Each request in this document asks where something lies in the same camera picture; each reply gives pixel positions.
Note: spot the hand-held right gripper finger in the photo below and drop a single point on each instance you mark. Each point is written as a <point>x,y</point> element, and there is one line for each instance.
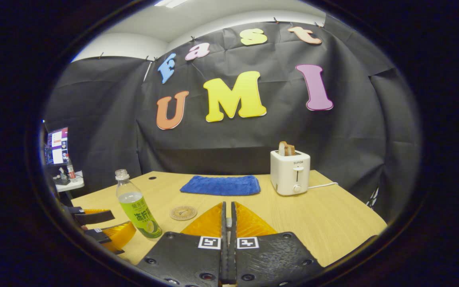
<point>232,223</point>
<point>224,223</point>

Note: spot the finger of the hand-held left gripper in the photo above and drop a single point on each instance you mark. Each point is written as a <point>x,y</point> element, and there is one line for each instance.
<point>120,235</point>
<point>94,217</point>

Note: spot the green label water bottle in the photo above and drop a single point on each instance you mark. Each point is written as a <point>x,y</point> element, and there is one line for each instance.
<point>140,217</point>

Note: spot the round wooden coaster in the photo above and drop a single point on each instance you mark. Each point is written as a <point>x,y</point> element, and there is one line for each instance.
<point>183,213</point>

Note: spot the red label plastic bottle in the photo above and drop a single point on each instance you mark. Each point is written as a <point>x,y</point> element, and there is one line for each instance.
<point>71,171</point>

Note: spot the white side table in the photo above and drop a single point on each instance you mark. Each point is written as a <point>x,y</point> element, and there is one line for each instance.
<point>76,185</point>

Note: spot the blue towel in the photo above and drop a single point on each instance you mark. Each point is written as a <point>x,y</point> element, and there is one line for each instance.
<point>221,185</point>

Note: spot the white toaster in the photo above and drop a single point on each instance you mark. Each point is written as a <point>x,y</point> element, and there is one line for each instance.
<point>289,175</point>

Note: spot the computer monitor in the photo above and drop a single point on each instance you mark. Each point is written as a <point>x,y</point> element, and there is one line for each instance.
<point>57,146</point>

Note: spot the toast bread slice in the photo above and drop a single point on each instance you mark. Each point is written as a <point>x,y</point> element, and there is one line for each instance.
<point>282,148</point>
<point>291,150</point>

